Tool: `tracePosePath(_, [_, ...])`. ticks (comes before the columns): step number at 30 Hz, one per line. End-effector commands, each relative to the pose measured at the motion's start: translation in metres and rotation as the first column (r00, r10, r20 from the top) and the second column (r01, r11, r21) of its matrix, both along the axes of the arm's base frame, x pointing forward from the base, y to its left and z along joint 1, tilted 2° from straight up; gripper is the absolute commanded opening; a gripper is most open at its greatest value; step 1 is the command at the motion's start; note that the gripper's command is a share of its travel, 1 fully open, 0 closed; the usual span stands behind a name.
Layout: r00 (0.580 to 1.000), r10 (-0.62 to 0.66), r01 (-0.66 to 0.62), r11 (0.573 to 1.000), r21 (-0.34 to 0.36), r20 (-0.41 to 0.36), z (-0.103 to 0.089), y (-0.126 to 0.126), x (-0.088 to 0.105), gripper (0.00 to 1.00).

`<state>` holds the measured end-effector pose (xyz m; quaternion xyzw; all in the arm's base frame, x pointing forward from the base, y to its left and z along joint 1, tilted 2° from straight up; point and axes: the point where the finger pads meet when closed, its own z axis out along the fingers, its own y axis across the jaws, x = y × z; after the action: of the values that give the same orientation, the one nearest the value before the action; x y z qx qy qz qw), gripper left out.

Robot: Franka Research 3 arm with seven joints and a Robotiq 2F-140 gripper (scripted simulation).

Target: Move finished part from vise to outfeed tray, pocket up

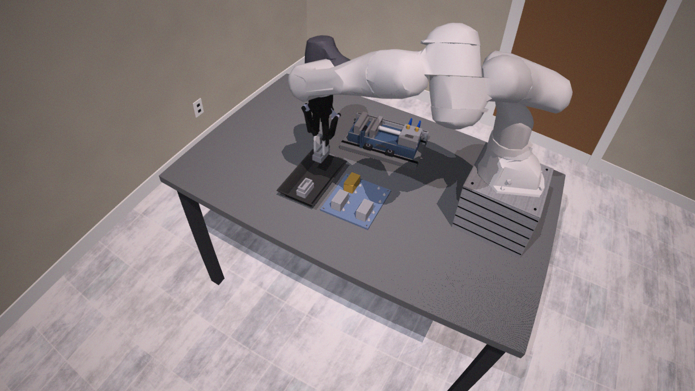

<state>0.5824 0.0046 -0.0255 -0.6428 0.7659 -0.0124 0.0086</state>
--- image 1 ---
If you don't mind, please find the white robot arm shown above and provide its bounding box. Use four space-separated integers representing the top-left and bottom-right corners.
288 23 573 197

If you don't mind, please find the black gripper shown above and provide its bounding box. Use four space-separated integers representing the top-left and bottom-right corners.
301 95 341 155

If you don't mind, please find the orange-yellow rectangular block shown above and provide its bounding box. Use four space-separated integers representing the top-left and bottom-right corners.
344 172 361 194

